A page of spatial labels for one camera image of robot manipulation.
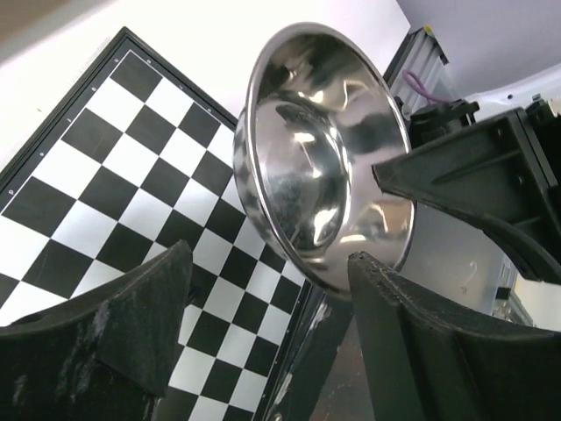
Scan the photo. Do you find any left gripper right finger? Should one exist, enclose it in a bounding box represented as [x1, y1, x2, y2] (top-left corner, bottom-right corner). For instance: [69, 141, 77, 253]
[348, 252, 560, 420]

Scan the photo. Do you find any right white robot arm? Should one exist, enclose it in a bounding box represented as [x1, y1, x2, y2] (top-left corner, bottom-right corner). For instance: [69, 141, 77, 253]
[373, 90, 560, 284]

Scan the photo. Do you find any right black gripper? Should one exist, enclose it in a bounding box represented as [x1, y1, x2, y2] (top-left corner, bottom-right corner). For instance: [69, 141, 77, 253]
[373, 109, 560, 283]

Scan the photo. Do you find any steel pet bowl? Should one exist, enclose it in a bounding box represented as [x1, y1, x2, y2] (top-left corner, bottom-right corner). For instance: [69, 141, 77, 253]
[233, 22, 415, 300]

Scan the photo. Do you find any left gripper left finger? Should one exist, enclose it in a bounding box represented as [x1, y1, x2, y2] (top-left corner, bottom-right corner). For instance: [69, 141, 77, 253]
[1, 240, 192, 420]

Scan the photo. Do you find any black white chessboard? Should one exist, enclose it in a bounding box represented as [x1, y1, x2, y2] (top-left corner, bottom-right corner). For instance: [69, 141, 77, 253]
[1, 28, 309, 420]

